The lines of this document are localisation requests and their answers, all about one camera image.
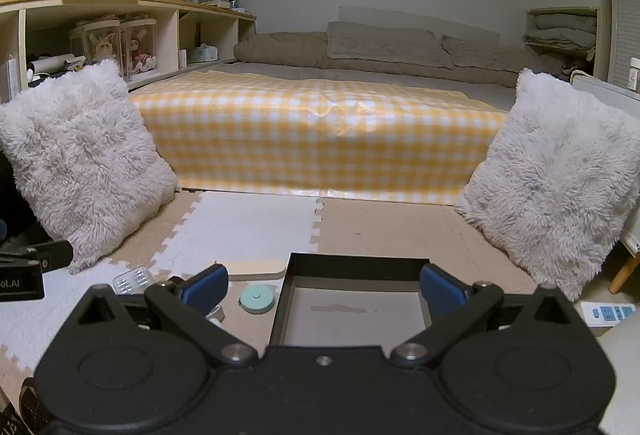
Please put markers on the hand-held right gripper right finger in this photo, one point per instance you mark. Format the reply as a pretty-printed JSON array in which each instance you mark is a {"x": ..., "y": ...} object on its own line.
[{"x": 440, "y": 290}]

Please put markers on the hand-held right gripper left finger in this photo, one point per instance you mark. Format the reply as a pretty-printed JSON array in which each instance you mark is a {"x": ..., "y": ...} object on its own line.
[{"x": 205, "y": 287}]

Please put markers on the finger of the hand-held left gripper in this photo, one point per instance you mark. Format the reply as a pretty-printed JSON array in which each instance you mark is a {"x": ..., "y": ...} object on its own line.
[{"x": 52, "y": 256}]

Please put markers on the light wooden board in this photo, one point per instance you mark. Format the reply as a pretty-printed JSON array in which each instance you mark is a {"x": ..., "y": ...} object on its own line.
[{"x": 250, "y": 269}]

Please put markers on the round green tape measure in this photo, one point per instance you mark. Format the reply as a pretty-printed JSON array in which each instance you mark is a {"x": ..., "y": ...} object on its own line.
[{"x": 256, "y": 300}]

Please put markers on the clear plastic case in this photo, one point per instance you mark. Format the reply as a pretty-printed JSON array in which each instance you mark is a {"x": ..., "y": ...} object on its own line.
[{"x": 131, "y": 281}]

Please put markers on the black box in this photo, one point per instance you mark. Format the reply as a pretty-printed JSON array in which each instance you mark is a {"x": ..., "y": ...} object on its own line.
[{"x": 350, "y": 320}]

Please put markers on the white foam mat tile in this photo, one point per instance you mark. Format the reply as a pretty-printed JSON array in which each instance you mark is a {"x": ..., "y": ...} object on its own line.
[
  {"x": 250, "y": 225},
  {"x": 30, "y": 330}
]

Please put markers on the beige foam mat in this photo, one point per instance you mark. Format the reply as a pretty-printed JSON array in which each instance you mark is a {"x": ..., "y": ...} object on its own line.
[{"x": 390, "y": 230}]

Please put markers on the white fluffy pillow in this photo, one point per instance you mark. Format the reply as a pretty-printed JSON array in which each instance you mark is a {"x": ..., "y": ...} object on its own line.
[
  {"x": 85, "y": 155},
  {"x": 555, "y": 180}
]

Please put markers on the white power strip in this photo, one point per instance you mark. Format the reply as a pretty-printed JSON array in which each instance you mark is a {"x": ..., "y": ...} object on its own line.
[{"x": 607, "y": 313}]

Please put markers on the yellow checkered sheet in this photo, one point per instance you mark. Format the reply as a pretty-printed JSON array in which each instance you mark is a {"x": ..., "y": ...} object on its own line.
[{"x": 300, "y": 130}]

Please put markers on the white paper roll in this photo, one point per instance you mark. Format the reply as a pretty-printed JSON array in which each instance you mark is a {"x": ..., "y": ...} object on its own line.
[{"x": 50, "y": 64}]

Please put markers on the clear doll display case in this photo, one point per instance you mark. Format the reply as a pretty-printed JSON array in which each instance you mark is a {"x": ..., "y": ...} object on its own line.
[
  {"x": 140, "y": 47},
  {"x": 102, "y": 47}
]

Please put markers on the tissue box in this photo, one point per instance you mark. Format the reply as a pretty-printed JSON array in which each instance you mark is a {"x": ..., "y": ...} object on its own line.
[{"x": 202, "y": 52}]

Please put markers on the beige bed pillow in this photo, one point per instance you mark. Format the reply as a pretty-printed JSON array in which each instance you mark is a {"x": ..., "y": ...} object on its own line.
[
  {"x": 385, "y": 40},
  {"x": 485, "y": 52}
]

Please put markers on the brown rolled duvet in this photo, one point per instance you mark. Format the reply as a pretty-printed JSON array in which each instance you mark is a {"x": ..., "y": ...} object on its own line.
[{"x": 280, "y": 47}]

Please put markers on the wooden shelf unit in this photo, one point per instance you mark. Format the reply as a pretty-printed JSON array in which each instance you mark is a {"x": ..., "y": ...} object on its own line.
[{"x": 125, "y": 2}]

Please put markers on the folded beige blankets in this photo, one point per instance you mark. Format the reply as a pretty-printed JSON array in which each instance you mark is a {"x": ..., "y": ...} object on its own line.
[{"x": 560, "y": 30}]

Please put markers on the white jar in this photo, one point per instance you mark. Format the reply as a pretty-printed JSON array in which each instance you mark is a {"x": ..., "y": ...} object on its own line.
[{"x": 635, "y": 74}]

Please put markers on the white louvred door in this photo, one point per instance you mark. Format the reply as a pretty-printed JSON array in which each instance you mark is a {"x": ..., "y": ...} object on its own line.
[{"x": 625, "y": 25}]

